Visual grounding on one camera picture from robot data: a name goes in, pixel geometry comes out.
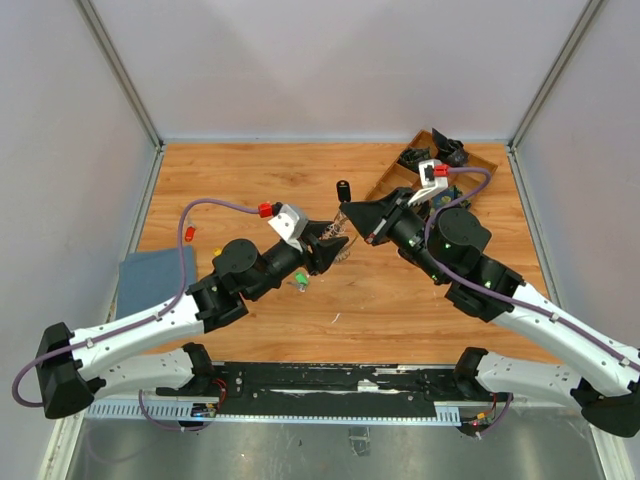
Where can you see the blue yellow leaf tie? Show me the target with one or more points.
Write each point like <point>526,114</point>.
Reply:
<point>445,197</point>

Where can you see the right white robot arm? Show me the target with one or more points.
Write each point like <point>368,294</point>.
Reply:
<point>596,375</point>

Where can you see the large keyring with yellow handle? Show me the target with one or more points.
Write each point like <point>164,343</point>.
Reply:
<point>336,229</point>

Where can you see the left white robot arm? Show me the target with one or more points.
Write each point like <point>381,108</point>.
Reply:
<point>78,367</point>

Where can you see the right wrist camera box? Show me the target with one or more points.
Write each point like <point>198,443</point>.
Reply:
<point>434,180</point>

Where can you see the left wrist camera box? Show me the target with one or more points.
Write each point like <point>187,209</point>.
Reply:
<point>289,223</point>

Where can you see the key with black tag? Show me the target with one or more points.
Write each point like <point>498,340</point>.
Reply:
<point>343,191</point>

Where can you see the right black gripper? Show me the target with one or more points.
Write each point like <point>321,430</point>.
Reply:
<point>375,218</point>

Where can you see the key with green tag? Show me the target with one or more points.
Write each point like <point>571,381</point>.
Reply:
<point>300,281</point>

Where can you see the green patterned rolled tie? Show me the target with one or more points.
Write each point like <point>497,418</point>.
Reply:
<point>411,157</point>

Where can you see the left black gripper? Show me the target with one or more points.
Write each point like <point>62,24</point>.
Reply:
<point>324,252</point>

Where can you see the folded blue cloth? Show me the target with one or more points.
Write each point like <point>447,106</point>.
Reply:
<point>146,280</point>

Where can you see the wooden compartment tray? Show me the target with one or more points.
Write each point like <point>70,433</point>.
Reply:
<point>397,175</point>

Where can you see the key with red tag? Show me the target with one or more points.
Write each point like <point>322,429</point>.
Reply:
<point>189,233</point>

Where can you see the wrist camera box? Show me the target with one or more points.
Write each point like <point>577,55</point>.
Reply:
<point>434,180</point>
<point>289,223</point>

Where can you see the dark rolled tie top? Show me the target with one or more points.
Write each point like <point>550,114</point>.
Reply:
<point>449,151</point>

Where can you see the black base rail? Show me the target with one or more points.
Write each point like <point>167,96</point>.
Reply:
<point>330,390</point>

